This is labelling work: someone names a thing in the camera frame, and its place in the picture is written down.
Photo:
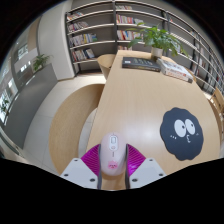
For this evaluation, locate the black cartoon-face mouse pad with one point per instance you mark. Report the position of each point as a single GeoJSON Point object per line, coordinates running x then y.
{"type": "Point", "coordinates": [181, 136]}

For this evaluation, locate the round-backed wooden chair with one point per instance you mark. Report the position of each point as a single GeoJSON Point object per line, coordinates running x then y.
{"type": "Point", "coordinates": [106, 65]}
{"type": "Point", "coordinates": [70, 126]}

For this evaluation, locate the white illustrated cover book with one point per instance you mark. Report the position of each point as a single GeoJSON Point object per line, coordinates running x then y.
{"type": "Point", "coordinates": [173, 67]}

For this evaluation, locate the wooden frame chair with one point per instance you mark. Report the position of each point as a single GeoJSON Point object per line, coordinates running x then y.
{"type": "Point", "coordinates": [218, 100]}

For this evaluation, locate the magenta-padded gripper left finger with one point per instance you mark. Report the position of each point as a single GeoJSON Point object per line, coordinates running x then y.
{"type": "Point", "coordinates": [77, 170]}

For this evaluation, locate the grey bookshelf unit with books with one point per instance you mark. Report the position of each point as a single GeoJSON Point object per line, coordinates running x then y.
{"type": "Point", "coordinates": [90, 36]}

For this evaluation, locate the black hardcover book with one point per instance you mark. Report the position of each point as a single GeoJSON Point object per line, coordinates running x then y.
{"type": "Point", "coordinates": [140, 63]}

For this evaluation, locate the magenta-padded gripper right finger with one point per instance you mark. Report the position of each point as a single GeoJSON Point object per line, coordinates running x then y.
{"type": "Point", "coordinates": [148, 170]}

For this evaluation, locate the pink computer mouse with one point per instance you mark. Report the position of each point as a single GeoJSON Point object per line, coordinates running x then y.
{"type": "Point", "coordinates": [113, 156]}

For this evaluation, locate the green plant in white pot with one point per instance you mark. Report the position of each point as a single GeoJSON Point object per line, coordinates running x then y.
{"type": "Point", "coordinates": [156, 38]}

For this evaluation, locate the red-spined book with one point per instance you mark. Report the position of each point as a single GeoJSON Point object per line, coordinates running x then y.
{"type": "Point", "coordinates": [181, 77]}

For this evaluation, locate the green potted floor plant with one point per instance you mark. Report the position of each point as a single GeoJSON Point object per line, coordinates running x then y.
{"type": "Point", "coordinates": [4, 106]}
{"type": "Point", "coordinates": [40, 61]}

